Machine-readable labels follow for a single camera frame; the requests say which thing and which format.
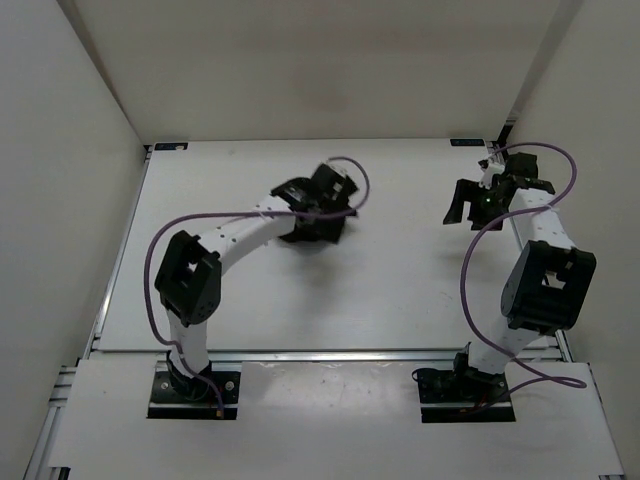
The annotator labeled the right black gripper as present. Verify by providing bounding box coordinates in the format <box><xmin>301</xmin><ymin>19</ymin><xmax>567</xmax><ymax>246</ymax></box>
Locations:
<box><xmin>442</xmin><ymin>178</ymin><xmax>508</xmax><ymax>231</ymax></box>

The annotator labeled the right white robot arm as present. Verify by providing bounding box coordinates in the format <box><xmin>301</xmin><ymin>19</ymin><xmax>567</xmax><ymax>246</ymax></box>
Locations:
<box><xmin>443</xmin><ymin>153</ymin><xmax>597</xmax><ymax>400</ymax></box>

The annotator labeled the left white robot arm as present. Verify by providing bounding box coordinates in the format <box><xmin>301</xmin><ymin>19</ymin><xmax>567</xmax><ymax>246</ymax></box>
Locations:
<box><xmin>144</xmin><ymin>158</ymin><xmax>359</xmax><ymax>407</ymax></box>

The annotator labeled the right blue label sticker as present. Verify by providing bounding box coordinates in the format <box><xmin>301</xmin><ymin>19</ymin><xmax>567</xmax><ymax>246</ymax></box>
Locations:
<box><xmin>450</xmin><ymin>138</ymin><xmax>485</xmax><ymax>147</ymax></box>

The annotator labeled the blue label sticker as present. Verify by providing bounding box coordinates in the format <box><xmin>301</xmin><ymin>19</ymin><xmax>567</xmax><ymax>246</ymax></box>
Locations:
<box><xmin>154</xmin><ymin>142</ymin><xmax>189</xmax><ymax>151</ymax></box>
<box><xmin>450</xmin><ymin>138</ymin><xmax>485</xmax><ymax>147</ymax></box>

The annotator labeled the left blue label sticker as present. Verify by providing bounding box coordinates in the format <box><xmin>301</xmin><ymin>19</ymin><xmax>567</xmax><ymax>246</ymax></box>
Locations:
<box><xmin>154</xmin><ymin>142</ymin><xmax>189</xmax><ymax>151</ymax></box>

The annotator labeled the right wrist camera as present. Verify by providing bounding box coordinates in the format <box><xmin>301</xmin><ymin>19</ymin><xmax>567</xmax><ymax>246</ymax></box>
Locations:
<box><xmin>478</xmin><ymin>158</ymin><xmax>505</xmax><ymax>189</ymax></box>

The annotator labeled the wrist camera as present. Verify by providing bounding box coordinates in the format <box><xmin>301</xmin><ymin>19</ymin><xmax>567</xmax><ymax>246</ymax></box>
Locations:
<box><xmin>478</xmin><ymin>158</ymin><xmax>505</xmax><ymax>189</ymax></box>
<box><xmin>325</xmin><ymin>160</ymin><xmax>350</xmax><ymax>178</ymax></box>

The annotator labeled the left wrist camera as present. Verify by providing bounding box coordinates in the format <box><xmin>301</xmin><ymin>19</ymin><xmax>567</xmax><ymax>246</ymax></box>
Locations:
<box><xmin>325</xmin><ymin>160</ymin><xmax>350</xmax><ymax>178</ymax></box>

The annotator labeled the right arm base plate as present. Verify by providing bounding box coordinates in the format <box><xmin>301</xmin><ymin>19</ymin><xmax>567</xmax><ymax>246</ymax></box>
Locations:
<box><xmin>411</xmin><ymin>368</ymin><xmax>516</xmax><ymax>424</ymax></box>

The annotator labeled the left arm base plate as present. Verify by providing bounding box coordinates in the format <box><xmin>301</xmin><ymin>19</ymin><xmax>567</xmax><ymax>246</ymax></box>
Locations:
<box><xmin>147</xmin><ymin>363</ymin><xmax>241</xmax><ymax>421</ymax></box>

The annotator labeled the front aluminium rail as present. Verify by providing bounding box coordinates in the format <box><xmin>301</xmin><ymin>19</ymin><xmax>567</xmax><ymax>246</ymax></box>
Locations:
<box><xmin>88</xmin><ymin>346</ymin><xmax>567</xmax><ymax>363</ymax></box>

